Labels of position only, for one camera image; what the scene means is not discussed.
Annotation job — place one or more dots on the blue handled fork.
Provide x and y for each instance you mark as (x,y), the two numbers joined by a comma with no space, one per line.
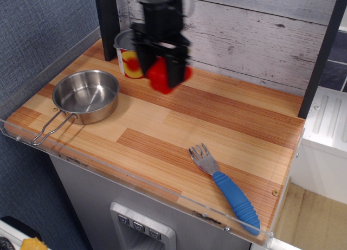
(240,204)

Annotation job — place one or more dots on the clear acrylic guard rail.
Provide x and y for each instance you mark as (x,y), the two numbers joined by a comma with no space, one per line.
(251,131)

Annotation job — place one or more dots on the white toy sink unit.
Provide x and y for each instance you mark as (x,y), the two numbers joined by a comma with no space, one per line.
(320,162)

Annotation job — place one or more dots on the black vertical post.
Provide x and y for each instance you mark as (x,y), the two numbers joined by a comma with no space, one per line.
(108,17)
(328,41)

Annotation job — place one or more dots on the small steel saucepan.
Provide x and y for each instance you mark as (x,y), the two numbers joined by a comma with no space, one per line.
(85,97)

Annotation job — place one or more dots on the black vertical post right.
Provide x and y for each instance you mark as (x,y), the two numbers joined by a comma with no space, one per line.
(328,41)

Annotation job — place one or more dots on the red bell pepper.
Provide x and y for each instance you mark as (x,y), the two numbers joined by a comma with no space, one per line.
(159,76)

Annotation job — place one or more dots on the grey toy fridge cabinet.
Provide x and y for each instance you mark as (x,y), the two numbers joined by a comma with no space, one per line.
(118,215)

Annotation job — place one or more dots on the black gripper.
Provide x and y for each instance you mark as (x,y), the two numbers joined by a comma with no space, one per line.
(162,29)

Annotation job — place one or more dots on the black vertical post left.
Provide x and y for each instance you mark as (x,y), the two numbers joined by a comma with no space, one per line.
(108,17)

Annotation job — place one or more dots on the yellow cloth piece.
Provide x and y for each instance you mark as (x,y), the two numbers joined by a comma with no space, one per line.
(33,244)

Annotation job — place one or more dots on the yellow labelled tin can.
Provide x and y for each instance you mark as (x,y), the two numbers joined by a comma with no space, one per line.
(127,57)

